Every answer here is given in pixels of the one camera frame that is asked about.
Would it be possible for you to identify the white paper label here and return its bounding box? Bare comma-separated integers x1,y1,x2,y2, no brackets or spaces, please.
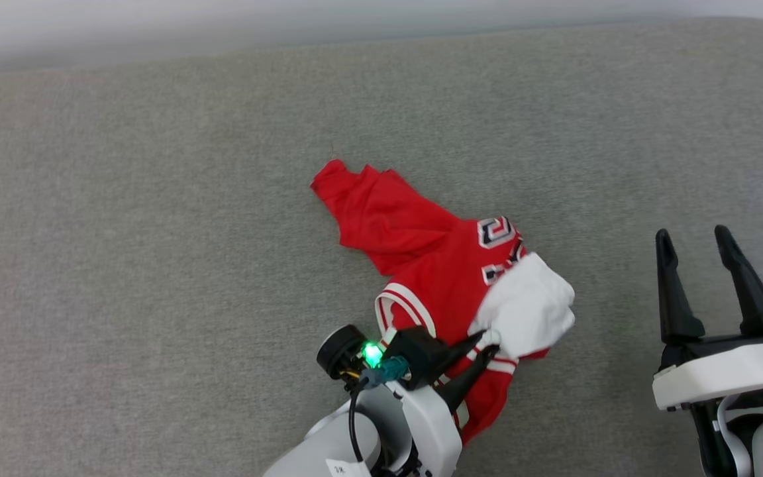
325,458,370,477

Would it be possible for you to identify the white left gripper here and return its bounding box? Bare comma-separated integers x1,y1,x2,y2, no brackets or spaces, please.
317,324,499,477

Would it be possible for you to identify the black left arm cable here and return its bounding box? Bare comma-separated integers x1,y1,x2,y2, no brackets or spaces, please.
348,375,373,464

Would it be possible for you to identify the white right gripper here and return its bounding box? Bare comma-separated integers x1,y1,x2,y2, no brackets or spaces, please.
652,225,763,412

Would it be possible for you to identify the grey fabric sofa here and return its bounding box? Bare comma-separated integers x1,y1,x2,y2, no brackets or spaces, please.
0,17,763,477

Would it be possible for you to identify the red and white basketball jersey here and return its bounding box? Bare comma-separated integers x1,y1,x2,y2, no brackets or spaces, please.
310,159,576,445

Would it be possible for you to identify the teal left camera connector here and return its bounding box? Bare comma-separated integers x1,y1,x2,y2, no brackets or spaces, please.
358,356,410,390

